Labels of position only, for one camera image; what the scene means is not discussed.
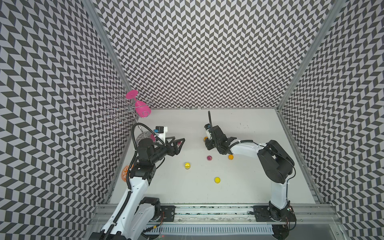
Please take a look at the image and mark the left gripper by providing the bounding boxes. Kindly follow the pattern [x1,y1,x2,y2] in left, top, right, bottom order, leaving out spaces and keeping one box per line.
[149,135,185,164]

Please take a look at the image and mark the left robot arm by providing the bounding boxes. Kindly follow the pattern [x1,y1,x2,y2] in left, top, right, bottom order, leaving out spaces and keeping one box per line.
[89,123,186,240]

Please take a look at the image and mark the pink plastic wine glass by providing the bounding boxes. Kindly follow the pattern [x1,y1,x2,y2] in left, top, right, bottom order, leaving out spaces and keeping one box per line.
[126,90,152,118]

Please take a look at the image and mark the orange patterned plate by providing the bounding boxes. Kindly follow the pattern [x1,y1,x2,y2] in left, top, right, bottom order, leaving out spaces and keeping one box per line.
[121,165,133,183]

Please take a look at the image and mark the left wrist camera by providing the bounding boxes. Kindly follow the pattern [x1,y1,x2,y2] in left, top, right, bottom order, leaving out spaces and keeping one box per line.
[154,126,168,143]

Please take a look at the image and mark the chrome wire glass rack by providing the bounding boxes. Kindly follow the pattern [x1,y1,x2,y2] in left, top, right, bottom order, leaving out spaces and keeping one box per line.
[103,97,156,150]

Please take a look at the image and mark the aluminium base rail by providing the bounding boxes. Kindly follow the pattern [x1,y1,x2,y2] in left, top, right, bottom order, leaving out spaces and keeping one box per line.
[89,203,343,226]

